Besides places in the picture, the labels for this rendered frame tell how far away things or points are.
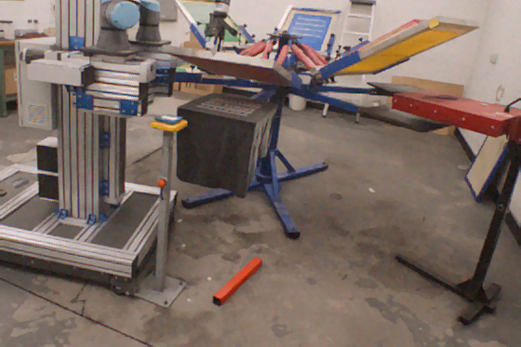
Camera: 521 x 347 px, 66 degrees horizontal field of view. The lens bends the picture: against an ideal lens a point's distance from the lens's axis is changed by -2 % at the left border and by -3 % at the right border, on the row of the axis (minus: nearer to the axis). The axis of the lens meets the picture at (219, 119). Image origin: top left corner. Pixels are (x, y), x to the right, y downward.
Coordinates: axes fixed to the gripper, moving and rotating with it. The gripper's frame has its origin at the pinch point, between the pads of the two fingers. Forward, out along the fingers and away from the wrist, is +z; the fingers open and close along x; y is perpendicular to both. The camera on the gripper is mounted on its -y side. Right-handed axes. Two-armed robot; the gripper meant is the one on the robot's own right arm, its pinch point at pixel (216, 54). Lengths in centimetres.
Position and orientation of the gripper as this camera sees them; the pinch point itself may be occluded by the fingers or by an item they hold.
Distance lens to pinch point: 199.8
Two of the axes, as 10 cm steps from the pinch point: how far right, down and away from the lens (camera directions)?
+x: -3.4, -0.4, -9.4
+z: -1.9, 9.8, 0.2
